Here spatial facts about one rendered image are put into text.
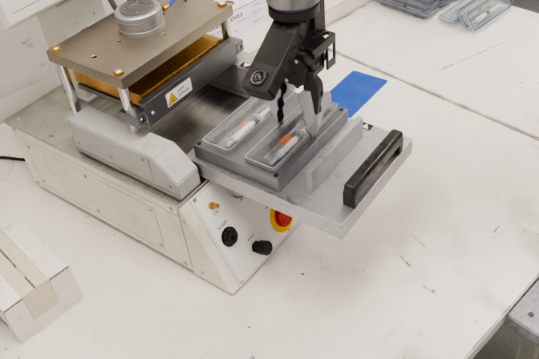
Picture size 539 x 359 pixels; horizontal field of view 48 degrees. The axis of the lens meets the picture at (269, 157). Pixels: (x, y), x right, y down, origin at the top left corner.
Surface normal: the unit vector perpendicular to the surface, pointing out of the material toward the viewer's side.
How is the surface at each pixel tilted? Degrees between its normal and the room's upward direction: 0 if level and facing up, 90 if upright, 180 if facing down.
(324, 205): 0
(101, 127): 0
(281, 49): 30
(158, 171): 90
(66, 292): 91
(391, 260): 0
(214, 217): 65
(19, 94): 90
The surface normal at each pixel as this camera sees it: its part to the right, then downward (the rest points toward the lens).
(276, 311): -0.09, -0.76
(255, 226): 0.69, -0.03
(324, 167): 0.81, 0.32
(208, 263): -0.59, 0.56
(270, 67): -0.37, -0.38
